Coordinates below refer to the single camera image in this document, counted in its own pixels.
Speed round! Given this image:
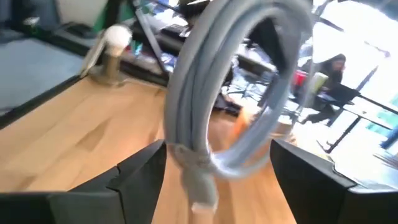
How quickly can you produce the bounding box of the grey-blue cable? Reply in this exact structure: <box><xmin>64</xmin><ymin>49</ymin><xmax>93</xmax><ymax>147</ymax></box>
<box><xmin>163</xmin><ymin>0</ymin><xmax>315</xmax><ymax>215</ymax></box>

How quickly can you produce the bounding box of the person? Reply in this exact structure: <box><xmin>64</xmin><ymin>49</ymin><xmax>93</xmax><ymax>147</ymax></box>
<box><xmin>307</xmin><ymin>53</ymin><xmax>361</xmax><ymax>124</ymax></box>

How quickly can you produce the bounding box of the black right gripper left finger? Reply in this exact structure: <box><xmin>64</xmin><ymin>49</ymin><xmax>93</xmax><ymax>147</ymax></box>
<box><xmin>0</xmin><ymin>139</ymin><xmax>168</xmax><ymax>224</ymax></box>

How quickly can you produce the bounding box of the black aluminium table frame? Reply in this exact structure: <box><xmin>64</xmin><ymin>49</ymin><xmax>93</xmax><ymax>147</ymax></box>
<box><xmin>0</xmin><ymin>7</ymin><xmax>170</xmax><ymax>129</ymax></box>

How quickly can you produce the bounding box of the orange plastic bin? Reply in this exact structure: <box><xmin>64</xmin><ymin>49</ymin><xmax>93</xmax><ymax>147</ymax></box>
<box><xmin>231</xmin><ymin>108</ymin><xmax>259</xmax><ymax>141</ymax></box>

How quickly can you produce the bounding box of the black table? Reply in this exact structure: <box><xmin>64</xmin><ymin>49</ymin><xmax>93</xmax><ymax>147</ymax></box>
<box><xmin>298</xmin><ymin>83</ymin><xmax>398</xmax><ymax>153</ymax></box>

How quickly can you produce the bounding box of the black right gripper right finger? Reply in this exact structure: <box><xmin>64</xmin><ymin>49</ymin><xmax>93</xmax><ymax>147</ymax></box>
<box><xmin>269</xmin><ymin>139</ymin><xmax>398</xmax><ymax>224</ymax></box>

